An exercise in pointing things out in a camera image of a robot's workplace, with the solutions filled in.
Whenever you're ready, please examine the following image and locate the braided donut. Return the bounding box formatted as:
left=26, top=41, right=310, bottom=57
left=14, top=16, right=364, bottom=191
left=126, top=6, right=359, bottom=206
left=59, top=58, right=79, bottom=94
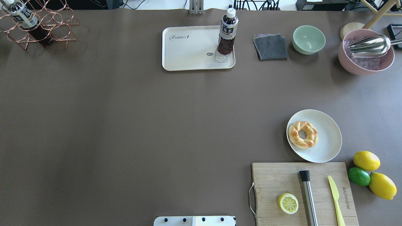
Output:
left=288, top=121, right=318, bottom=149

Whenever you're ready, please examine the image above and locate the white plate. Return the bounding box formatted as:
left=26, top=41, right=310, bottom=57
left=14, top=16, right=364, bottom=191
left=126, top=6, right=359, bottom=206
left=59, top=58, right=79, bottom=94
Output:
left=285, top=109, right=342, bottom=163

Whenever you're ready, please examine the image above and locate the cream rabbit tray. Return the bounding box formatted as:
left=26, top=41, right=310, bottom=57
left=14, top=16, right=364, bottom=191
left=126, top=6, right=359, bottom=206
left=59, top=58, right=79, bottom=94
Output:
left=162, top=25, right=236, bottom=71

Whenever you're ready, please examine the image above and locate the dark tea bottle on tray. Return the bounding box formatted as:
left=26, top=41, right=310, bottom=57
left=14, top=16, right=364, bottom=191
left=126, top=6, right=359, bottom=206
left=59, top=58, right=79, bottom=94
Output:
left=217, top=8, right=238, bottom=55

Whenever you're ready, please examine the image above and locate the grey folded cloth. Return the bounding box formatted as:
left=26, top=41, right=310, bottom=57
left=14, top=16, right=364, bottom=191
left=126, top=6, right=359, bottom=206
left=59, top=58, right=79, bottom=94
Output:
left=253, top=34, right=289, bottom=60

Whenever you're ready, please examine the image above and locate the wooden cutting board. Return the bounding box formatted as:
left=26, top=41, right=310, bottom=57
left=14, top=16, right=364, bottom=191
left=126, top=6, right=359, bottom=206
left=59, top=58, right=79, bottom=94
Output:
left=252, top=163, right=359, bottom=226

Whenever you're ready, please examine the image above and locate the steel muddler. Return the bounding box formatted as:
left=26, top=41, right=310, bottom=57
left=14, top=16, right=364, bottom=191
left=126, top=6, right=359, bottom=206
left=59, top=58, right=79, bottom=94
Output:
left=299, top=170, right=319, bottom=226

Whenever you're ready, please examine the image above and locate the half lemon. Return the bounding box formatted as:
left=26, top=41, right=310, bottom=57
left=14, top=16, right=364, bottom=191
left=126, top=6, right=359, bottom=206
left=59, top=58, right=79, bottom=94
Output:
left=278, top=193, right=299, bottom=214

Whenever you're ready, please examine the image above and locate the green bowl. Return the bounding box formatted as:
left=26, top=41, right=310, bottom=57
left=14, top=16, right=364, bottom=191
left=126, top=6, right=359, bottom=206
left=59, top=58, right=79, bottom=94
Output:
left=292, top=25, right=326, bottom=55

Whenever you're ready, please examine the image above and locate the pink bowl with ice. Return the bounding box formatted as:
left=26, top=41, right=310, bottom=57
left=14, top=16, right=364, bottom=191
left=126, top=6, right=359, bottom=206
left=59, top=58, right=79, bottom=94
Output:
left=338, top=29, right=395, bottom=75

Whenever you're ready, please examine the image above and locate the yellow plastic knife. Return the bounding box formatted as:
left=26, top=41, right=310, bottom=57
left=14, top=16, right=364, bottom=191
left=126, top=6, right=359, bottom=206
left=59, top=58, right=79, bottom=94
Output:
left=328, top=175, right=346, bottom=226

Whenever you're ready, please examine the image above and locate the round wooden stand base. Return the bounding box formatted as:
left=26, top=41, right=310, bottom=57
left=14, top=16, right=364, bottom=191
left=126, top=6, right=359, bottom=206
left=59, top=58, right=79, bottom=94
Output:
left=340, top=22, right=366, bottom=40

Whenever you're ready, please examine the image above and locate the yellow lemon upper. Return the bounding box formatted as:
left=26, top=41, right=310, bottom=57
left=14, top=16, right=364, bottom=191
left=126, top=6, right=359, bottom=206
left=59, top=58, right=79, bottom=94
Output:
left=353, top=151, right=381, bottom=171

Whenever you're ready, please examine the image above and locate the yellow lemon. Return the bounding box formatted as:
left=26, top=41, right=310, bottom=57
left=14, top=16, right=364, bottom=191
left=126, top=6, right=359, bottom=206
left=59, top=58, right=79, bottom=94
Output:
left=369, top=173, right=397, bottom=200
left=353, top=151, right=381, bottom=171

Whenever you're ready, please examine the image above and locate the green lime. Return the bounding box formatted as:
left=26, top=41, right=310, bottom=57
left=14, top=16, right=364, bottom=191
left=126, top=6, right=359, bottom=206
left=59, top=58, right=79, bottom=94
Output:
left=348, top=167, right=371, bottom=186

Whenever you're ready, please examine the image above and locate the metal ice scoop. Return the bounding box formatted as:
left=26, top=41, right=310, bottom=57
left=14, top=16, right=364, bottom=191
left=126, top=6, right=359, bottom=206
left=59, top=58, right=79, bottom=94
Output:
left=348, top=35, right=402, bottom=57

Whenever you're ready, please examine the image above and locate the yellow lemon lower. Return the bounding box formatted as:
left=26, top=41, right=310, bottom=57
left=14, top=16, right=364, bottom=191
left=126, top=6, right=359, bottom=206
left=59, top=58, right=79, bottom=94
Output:
left=369, top=173, right=397, bottom=200

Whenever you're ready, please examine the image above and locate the tea bottle in rack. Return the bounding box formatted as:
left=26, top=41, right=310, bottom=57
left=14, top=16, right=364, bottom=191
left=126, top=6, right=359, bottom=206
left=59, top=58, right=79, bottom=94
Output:
left=2, top=0, right=53, bottom=47

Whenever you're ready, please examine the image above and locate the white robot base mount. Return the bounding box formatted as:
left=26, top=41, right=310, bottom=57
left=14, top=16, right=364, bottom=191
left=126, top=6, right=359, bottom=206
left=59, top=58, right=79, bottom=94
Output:
left=153, top=215, right=236, bottom=226

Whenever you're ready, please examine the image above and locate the copper wire bottle rack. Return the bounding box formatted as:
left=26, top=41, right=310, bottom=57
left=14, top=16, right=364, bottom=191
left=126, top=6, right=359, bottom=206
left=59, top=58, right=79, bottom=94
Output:
left=1, top=0, right=79, bottom=50

